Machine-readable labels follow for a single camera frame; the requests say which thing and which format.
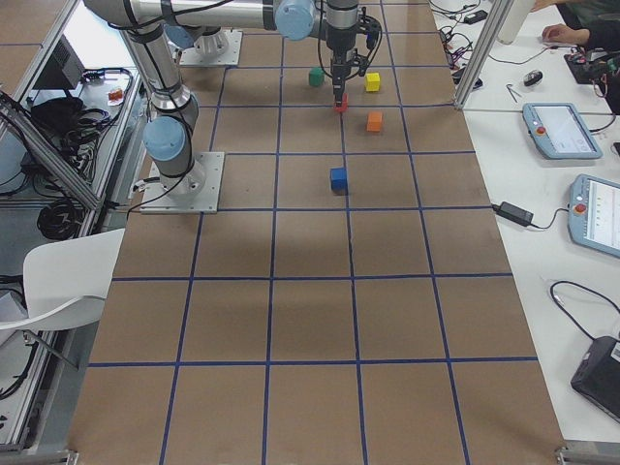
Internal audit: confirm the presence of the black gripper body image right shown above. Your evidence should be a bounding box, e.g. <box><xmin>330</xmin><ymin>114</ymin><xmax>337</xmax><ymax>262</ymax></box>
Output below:
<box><xmin>330</xmin><ymin>46</ymin><xmax>368</xmax><ymax>90</ymax></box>

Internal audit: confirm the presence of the red wooden block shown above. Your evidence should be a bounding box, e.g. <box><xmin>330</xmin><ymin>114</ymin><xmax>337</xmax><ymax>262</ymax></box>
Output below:
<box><xmin>333</xmin><ymin>93</ymin><xmax>348</xmax><ymax>113</ymax></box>

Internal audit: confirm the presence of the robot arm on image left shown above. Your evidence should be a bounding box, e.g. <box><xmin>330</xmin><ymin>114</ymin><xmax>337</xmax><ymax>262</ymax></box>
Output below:
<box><xmin>85</xmin><ymin>1</ymin><xmax>323</xmax><ymax>198</ymax></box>

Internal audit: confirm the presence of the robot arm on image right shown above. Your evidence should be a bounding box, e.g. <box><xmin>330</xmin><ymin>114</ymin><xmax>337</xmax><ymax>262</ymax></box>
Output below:
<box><xmin>160</xmin><ymin>1</ymin><xmax>361</xmax><ymax>110</ymax></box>

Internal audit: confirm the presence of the green wooden block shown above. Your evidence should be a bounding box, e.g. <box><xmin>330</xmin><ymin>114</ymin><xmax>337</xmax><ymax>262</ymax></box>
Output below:
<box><xmin>308</xmin><ymin>67</ymin><xmax>325</xmax><ymax>87</ymax></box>

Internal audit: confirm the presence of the yellow wooden block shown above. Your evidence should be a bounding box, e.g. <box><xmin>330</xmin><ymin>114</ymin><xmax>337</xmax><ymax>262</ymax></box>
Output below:
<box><xmin>364</xmin><ymin>73</ymin><xmax>382</xmax><ymax>93</ymax></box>

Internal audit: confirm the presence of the orange wooden block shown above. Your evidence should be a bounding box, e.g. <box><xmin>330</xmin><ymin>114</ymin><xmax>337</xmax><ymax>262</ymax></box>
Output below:
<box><xmin>366</xmin><ymin>110</ymin><xmax>384</xmax><ymax>133</ymax></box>

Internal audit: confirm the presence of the blue wooden block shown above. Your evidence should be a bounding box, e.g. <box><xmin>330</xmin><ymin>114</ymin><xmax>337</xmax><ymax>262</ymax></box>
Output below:
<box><xmin>329</xmin><ymin>167</ymin><xmax>348</xmax><ymax>192</ymax></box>

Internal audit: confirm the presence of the person's hand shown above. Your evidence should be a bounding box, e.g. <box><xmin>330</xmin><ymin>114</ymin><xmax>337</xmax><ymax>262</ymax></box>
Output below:
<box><xmin>542</xmin><ymin>24</ymin><xmax>590</xmax><ymax>46</ymax></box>

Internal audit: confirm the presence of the black computer mouse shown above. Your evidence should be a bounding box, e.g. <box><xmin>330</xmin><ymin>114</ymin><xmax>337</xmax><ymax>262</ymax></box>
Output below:
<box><xmin>522</xmin><ymin>70</ymin><xmax>543</xmax><ymax>87</ymax></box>

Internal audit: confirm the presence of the black power adapter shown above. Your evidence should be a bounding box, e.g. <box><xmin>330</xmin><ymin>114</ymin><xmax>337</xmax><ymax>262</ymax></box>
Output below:
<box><xmin>492</xmin><ymin>201</ymin><xmax>534</xmax><ymax>227</ymax></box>

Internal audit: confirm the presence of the blue teach pendant upper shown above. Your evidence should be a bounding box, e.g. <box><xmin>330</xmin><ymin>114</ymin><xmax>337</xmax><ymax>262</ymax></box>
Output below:
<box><xmin>522</xmin><ymin>103</ymin><xmax>603</xmax><ymax>160</ymax></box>

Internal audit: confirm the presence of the blue teach pendant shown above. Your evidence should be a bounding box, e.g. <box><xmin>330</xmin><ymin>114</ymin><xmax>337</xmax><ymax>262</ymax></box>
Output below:
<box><xmin>522</xmin><ymin>103</ymin><xmax>603</xmax><ymax>160</ymax></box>
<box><xmin>568</xmin><ymin>174</ymin><xmax>619</xmax><ymax>258</ymax></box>

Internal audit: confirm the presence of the blue teach pendant lower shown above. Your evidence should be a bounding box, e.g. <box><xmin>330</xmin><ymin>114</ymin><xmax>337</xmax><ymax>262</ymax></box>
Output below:
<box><xmin>568</xmin><ymin>174</ymin><xmax>619</xmax><ymax>258</ymax></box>

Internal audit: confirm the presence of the white chair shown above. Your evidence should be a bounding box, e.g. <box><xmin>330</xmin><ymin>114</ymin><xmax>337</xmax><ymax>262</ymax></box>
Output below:
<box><xmin>1</xmin><ymin>229</ymin><xmax>125</xmax><ymax>331</ymax></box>

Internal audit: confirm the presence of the black laptop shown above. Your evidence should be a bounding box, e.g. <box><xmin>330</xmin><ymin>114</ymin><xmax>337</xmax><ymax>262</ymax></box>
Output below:
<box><xmin>571</xmin><ymin>336</ymin><xmax>619</xmax><ymax>421</ymax></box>

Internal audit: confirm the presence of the black wrist camera image right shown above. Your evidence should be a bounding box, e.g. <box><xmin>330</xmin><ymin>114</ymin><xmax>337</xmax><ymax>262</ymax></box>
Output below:
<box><xmin>357</xmin><ymin>15</ymin><xmax>382</xmax><ymax>51</ymax></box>

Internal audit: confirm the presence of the white base plate image right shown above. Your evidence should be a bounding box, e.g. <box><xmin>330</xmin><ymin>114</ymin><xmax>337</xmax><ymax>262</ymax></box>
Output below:
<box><xmin>178</xmin><ymin>29</ymin><xmax>243</xmax><ymax>68</ymax></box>

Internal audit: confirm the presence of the white base plate image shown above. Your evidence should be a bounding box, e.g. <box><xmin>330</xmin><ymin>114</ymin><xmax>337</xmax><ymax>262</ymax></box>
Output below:
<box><xmin>178</xmin><ymin>29</ymin><xmax>243</xmax><ymax>68</ymax></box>
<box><xmin>139</xmin><ymin>152</ymin><xmax>225</xmax><ymax>214</ymax></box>

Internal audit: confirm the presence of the aluminium frame post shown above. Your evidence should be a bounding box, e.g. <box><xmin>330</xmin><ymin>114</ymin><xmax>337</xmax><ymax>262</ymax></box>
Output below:
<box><xmin>454</xmin><ymin>0</ymin><xmax>512</xmax><ymax>109</ymax></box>

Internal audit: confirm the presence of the white base plate image left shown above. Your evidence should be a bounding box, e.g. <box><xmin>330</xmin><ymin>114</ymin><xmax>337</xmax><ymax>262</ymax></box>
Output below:
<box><xmin>139</xmin><ymin>152</ymin><xmax>225</xmax><ymax>214</ymax></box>

